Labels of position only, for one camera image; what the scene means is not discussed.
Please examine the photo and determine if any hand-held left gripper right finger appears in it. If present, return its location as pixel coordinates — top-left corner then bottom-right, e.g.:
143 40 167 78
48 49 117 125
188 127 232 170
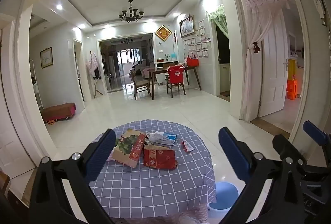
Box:
218 127 305 224

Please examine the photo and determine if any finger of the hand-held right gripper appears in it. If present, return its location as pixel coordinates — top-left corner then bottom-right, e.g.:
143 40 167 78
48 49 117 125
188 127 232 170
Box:
303 121 331 152
273 134 311 171

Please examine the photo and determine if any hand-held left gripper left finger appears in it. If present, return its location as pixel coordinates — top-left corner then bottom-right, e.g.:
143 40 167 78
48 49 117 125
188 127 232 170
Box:
30 129 116 224

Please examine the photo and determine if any blue trash bin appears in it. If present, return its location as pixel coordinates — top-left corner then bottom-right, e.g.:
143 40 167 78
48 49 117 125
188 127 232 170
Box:
209 181 240 211

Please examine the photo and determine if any white and blue carton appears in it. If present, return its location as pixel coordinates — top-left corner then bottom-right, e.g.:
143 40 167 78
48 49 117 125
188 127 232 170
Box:
145 131 177 146

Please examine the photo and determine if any brown green snack bag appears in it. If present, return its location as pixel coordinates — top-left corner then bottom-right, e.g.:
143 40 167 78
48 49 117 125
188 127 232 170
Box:
112 129 146 168

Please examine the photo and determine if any small red wrapper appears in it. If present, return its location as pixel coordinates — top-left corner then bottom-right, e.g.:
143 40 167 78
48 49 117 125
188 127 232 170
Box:
181 140 194 152

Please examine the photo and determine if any orange plastic stool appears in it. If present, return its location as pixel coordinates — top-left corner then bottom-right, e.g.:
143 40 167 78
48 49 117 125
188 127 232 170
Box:
287 80 298 100

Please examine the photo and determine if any red paper packet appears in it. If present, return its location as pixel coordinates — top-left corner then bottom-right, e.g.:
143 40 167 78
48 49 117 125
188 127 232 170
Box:
143 145 179 170

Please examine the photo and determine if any blue checked tablecloth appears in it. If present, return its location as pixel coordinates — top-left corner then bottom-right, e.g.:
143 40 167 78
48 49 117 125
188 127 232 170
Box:
88 119 217 224

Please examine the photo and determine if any wooden coat rack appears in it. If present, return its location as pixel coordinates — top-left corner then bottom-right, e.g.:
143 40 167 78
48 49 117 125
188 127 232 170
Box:
89 51 104 99

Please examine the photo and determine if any yellow container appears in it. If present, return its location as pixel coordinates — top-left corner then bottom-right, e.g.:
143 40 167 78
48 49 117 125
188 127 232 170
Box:
288 59 296 81

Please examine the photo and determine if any pink table skirt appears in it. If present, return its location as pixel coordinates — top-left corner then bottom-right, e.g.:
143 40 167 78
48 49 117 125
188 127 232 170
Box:
165 202 210 224

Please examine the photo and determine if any white washing machine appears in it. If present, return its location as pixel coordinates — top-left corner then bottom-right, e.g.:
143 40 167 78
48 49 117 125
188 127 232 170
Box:
219 62 230 92

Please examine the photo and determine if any wooden chair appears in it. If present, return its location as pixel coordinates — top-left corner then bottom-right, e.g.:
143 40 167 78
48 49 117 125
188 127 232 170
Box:
165 69 187 98
130 69 152 100

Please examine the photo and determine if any white panel door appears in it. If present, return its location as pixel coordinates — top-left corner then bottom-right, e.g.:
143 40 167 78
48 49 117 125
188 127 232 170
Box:
259 8 289 118

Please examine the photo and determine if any pink jacket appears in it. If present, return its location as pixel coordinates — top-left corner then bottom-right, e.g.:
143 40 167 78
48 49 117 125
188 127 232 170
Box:
86 52 100 77

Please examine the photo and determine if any grey sofa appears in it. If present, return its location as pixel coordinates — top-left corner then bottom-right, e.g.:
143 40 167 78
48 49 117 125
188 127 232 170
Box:
132 59 150 77

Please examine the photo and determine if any white sideboard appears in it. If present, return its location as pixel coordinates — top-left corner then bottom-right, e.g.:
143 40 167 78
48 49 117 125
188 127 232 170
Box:
155 60 179 86

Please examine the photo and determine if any red garment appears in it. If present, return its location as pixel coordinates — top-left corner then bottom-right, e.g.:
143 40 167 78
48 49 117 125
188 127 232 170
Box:
167 65 185 84

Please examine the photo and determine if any red basket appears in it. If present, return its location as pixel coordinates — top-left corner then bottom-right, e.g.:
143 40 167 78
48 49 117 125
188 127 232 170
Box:
187 53 200 67

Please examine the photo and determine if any wooden dining table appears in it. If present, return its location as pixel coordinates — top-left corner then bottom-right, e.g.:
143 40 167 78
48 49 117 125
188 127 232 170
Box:
149 65 202 100

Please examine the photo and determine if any white metal rack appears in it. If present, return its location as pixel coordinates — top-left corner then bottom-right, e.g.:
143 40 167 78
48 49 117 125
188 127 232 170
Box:
30 59 44 111

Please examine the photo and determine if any framed flower picture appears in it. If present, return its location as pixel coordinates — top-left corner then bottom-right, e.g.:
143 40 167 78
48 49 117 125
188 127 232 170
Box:
40 47 53 69

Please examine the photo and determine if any green valance curtain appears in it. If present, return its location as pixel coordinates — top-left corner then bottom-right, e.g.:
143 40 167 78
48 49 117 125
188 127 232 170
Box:
207 5 229 38

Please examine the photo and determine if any black chandelier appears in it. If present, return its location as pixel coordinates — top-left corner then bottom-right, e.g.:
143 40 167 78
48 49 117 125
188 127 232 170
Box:
118 0 144 23

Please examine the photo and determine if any group of wall certificates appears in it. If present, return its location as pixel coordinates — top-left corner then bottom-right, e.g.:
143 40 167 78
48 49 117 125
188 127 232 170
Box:
183 20 211 59

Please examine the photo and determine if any large framed wall picture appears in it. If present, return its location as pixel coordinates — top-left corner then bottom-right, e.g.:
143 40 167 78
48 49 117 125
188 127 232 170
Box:
180 15 195 38

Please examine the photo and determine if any red diamond wall decoration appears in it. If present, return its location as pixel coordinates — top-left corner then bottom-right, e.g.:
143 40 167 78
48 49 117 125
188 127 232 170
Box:
155 24 171 41

